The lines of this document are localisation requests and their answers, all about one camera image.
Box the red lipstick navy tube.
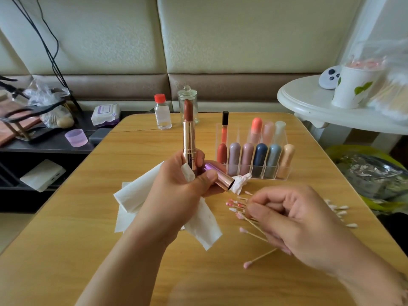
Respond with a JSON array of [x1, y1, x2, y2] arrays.
[[252, 143, 269, 179]]

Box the person's right forearm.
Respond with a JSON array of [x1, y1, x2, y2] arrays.
[[344, 252, 408, 306]]

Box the crumpled clear plastic bag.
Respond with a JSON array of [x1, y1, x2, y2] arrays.
[[24, 79, 75, 129]]

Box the beige padded backrest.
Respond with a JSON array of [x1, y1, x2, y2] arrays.
[[0, 0, 364, 112]]

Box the yellow-green bin with bag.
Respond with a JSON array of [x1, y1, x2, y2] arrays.
[[325, 144, 408, 214]]

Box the metallic purple lipstick cap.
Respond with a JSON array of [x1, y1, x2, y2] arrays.
[[204, 162, 235, 192]]

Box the red lipstick grey-blue tube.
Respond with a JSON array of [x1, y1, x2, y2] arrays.
[[265, 144, 282, 179]]

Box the large white tissue sheet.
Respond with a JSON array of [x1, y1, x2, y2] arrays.
[[181, 164, 224, 251]]

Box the black clip tool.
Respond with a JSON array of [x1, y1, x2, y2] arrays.
[[0, 74, 20, 99]]

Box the stack of white tissues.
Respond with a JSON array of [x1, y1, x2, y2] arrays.
[[113, 161, 167, 233]]

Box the person's left forearm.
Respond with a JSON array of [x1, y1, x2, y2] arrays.
[[75, 226, 179, 306]]

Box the glass jar with lid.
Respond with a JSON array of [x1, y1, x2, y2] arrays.
[[177, 85, 199, 125]]

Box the clear acrylic lipstick organizer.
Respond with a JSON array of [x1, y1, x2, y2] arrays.
[[216, 111, 296, 180]]

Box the pink tray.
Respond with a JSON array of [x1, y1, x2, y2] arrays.
[[0, 99, 42, 147]]

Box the white power bank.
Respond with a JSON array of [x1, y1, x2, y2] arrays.
[[19, 159, 66, 193]]

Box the white mug green leaf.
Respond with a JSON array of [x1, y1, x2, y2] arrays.
[[331, 58, 385, 110]]

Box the brown lipstick gold tube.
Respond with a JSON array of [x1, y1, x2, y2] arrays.
[[182, 99, 197, 171]]

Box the pile of cotton swabs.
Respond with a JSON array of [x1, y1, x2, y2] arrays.
[[324, 198, 359, 229]]

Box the wet wipes pack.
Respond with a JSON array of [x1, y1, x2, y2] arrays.
[[91, 104, 121, 127]]

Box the clear bottle red cap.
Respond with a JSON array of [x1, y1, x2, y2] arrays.
[[153, 93, 173, 130]]

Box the red lipstick dusty pink tube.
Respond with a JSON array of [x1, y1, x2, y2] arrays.
[[240, 142, 255, 177]]

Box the small purple plastic cup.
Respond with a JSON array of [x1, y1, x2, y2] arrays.
[[64, 128, 89, 148]]

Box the black low shelf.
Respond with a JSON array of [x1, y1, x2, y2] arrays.
[[0, 110, 153, 213]]

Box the red lipstick mauve tube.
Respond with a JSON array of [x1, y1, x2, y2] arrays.
[[228, 142, 242, 176]]

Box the black cables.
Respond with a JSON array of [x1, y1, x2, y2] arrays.
[[8, 0, 77, 109]]

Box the red lipstick beige tube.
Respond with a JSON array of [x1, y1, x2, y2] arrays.
[[278, 144, 296, 180]]

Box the person's right hand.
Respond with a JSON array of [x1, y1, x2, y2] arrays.
[[236, 183, 396, 297]]

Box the person's left hand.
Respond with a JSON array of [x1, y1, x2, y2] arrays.
[[130, 150, 221, 246]]

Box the white round side table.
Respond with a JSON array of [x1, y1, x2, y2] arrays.
[[277, 75, 408, 134]]

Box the white panda figure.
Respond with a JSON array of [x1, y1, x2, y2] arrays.
[[318, 65, 343, 91]]

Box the dark grey flat box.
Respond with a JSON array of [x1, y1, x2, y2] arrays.
[[88, 127, 113, 144]]

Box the pink-tipped cotton swab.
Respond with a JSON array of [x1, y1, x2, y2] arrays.
[[243, 247, 279, 269]]

